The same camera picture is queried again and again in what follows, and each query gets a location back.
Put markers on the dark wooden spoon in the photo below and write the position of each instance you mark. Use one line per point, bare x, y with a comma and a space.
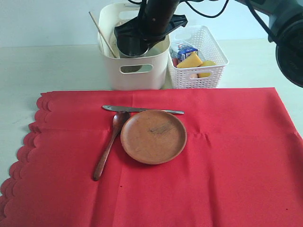
118, 121

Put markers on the yellow lemon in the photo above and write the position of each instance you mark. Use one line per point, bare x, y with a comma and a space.
206, 63

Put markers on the blue white milk carton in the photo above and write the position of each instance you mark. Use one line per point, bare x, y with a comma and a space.
181, 50

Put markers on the white ceramic bowl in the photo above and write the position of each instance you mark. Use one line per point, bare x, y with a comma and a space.
142, 67

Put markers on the white woven plastic basket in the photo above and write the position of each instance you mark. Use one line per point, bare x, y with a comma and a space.
208, 49

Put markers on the red sausage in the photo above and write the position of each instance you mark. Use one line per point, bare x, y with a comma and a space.
175, 62

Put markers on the stainless steel cup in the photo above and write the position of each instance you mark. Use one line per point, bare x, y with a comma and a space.
131, 47

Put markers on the brown wooden plate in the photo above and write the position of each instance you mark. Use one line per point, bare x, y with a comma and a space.
153, 137

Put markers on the red scalloped table cloth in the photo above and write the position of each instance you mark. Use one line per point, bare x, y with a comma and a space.
242, 165

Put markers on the cream plastic tub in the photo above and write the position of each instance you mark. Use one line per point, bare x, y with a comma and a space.
116, 14

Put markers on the silver table knife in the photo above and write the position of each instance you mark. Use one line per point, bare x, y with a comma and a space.
114, 108

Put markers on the wooden chopstick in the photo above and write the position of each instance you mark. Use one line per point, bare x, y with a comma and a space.
101, 34

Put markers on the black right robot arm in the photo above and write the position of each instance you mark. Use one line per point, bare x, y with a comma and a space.
282, 20

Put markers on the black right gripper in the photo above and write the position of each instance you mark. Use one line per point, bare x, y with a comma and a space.
155, 20

